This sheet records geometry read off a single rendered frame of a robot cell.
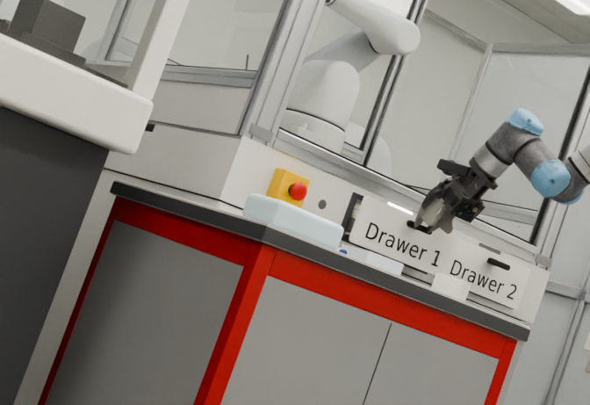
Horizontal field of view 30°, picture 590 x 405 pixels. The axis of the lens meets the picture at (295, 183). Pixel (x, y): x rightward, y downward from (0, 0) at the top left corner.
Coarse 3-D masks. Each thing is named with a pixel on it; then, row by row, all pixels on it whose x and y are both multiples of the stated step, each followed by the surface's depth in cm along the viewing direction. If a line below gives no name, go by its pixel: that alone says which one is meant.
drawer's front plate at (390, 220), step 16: (368, 208) 247; (384, 208) 250; (368, 224) 248; (384, 224) 250; (400, 224) 253; (352, 240) 246; (368, 240) 248; (384, 240) 251; (400, 240) 253; (416, 240) 256; (432, 240) 258; (448, 240) 261; (400, 256) 254; (416, 256) 256; (432, 256) 259; (448, 256) 262; (432, 272) 260
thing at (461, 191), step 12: (444, 180) 245; (456, 180) 243; (468, 180) 243; (480, 180) 239; (492, 180) 240; (444, 192) 244; (456, 192) 241; (468, 192) 240; (480, 192) 240; (456, 204) 240; (468, 204) 241; (480, 204) 241; (456, 216) 242; (468, 216) 243
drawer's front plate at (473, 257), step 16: (464, 256) 270; (480, 256) 273; (496, 256) 276; (448, 272) 268; (464, 272) 271; (480, 272) 274; (496, 272) 277; (512, 272) 280; (528, 272) 283; (480, 288) 274; (496, 288) 277; (512, 288) 280; (512, 304) 281
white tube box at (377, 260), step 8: (344, 248) 227; (352, 248) 224; (352, 256) 222; (360, 256) 219; (368, 256) 217; (376, 256) 218; (376, 264) 218; (384, 264) 218; (392, 264) 219; (400, 264) 220; (392, 272) 219; (400, 272) 220
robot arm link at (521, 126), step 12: (504, 120) 237; (516, 120) 233; (528, 120) 233; (504, 132) 235; (516, 132) 233; (528, 132) 233; (540, 132) 234; (492, 144) 237; (504, 144) 235; (516, 144) 233; (504, 156) 236
